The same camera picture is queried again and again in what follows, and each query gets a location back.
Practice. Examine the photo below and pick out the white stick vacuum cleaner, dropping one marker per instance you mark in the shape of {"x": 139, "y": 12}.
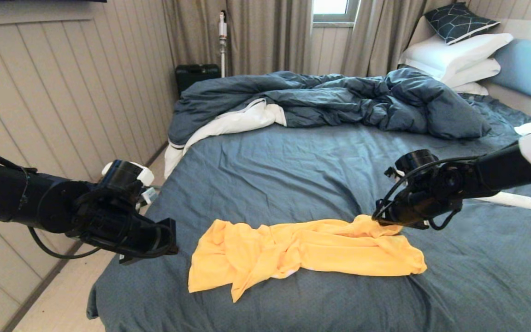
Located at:
{"x": 222, "y": 29}

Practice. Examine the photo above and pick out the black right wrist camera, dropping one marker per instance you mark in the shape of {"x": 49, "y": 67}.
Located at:
{"x": 415, "y": 162}

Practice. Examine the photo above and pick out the yellow polo shirt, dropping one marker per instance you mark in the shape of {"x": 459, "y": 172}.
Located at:
{"x": 330, "y": 249}

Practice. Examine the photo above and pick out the dark wall television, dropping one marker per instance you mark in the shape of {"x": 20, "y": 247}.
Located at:
{"x": 39, "y": 1}

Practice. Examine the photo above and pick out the white remote control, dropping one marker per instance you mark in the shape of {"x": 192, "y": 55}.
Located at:
{"x": 510, "y": 199}

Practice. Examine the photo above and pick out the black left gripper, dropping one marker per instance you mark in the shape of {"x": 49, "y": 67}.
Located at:
{"x": 118, "y": 226}

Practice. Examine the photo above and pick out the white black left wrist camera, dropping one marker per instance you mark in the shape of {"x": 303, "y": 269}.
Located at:
{"x": 125, "y": 177}

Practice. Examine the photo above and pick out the small white label tag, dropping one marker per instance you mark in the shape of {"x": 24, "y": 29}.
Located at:
{"x": 149, "y": 196}

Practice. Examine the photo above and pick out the bed with blue sheet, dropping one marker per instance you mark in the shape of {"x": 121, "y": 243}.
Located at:
{"x": 316, "y": 161}

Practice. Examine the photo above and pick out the dark green hard case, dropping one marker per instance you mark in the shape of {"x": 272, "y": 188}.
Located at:
{"x": 196, "y": 74}

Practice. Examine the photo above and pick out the dark blue duvet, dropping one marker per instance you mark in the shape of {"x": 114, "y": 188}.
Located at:
{"x": 339, "y": 94}

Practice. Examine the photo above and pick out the dark patterned cushion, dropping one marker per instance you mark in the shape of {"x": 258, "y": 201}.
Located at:
{"x": 459, "y": 22}

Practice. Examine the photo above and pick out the beige window curtain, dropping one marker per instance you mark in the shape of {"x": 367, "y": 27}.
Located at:
{"x": 376, "y": 34}
{"x": 265, "y": 34}

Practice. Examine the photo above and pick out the grey framed window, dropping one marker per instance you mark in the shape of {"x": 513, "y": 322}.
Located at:
{"x": 332, "y": 7}

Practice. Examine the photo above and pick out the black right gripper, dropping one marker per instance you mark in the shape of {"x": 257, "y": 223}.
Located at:
{"x": 427, "y": 205}

